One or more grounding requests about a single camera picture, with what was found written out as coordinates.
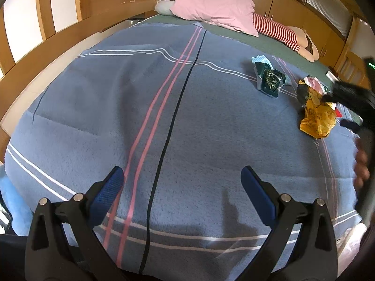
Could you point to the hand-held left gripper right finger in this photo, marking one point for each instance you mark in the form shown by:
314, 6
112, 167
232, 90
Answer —
257, 193

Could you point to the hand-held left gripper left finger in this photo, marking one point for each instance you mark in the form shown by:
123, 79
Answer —
110, 193

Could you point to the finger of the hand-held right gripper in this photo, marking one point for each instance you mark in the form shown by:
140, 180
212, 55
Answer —
351, 125
348, 95

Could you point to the red wrapper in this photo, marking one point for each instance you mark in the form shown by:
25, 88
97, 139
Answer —
338, 113

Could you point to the yellow chip bag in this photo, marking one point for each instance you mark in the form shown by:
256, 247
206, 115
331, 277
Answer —
318, 120

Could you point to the pink white wrapper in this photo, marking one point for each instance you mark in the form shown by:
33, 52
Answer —
312, 81

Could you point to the dark green snack packet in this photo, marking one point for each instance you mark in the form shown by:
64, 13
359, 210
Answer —
271, 80

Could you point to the person's right hand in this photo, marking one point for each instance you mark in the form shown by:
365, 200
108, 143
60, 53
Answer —
361, 168

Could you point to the white flat board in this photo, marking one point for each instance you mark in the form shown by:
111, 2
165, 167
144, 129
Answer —
333, 76

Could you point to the blue striped blanket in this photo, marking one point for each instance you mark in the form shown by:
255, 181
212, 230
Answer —
88, 108

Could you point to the frosted glass window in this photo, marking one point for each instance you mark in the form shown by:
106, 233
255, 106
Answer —
328, 5

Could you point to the light blue cloth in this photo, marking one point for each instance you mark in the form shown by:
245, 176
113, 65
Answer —
14, 207

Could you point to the striped plush doll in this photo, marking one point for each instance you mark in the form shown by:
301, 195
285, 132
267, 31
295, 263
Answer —
275, 30

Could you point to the wooden cabinet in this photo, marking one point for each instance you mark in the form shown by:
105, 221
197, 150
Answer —
293, 14

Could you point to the green bed mat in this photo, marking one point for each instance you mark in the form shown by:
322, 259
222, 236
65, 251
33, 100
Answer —
234, 36

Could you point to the pink pillow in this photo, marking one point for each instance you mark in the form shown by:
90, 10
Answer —
214, 5

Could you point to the small grey pillow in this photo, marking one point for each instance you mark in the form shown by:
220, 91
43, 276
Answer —
164, 7

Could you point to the wooden bunk bed frame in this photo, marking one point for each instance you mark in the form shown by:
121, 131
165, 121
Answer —
96, 0

